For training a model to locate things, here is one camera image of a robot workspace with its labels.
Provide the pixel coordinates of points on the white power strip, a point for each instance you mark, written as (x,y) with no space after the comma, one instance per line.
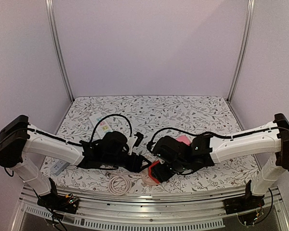
(103,127)

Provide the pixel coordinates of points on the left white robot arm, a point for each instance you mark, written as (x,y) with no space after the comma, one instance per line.
(20,137)

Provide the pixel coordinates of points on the red cube socket adapter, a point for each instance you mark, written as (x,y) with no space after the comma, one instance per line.
(152,172)

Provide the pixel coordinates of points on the pink round socket base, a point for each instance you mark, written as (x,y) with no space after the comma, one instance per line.
(146,178)

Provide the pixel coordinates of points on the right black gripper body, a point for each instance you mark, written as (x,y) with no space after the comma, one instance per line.
(161,169)

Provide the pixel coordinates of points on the right aluminium frame post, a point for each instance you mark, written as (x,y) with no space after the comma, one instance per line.
(242,51)

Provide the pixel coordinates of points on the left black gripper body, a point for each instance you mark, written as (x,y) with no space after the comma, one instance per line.
(112,162)

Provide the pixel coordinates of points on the aluminium front rail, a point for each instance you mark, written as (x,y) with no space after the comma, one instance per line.
(190,211)

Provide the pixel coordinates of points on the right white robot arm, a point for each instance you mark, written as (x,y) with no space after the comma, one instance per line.
(208,148)

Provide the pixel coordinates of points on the pink plug adapter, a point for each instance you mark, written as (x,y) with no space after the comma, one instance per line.
(184,139)

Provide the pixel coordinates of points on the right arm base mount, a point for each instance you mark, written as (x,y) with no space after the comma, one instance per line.
(244,202)

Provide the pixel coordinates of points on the grey-blue power strip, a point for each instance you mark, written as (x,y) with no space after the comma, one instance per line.
(58,167)

